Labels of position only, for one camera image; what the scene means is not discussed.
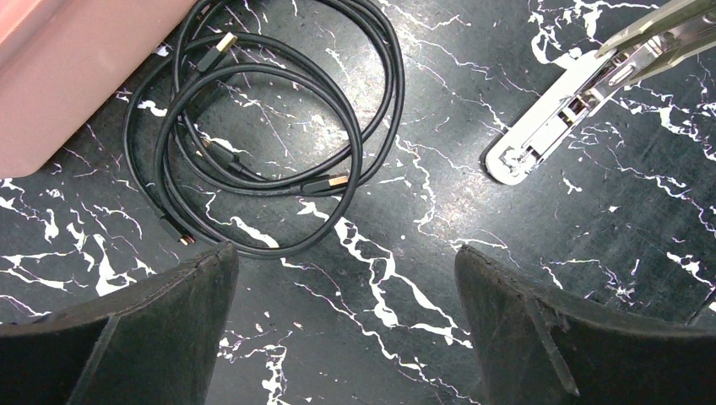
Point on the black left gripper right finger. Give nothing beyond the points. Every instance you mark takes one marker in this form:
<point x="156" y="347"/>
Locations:
<point x="538" y="344"/>

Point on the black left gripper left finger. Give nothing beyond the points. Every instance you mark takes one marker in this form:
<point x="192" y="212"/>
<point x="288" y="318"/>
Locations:
<point x="152" y="342"/>

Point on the pink translucent plastic storage box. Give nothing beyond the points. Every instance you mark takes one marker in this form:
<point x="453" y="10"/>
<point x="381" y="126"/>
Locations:
<point x="61" y="60"/>

